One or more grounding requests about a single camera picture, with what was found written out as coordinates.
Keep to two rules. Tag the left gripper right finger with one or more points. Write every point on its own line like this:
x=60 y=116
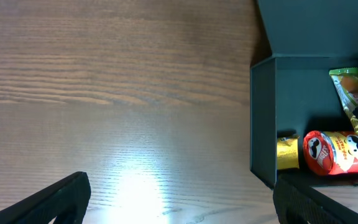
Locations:
x=296 y=202

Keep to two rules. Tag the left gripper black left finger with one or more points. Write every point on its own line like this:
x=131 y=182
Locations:
x=64 y=202

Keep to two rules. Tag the green snack packet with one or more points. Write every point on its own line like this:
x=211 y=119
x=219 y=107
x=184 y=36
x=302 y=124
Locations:
x=346 y=84

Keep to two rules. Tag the yellow biscuit packet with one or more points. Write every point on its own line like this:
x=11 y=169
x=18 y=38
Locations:
x=287 y=153

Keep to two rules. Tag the red Pringles can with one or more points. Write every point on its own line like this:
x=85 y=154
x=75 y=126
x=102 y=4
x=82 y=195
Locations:
x=331 y=153

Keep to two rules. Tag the black open gift box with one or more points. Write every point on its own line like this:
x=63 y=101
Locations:
x=291 y=90

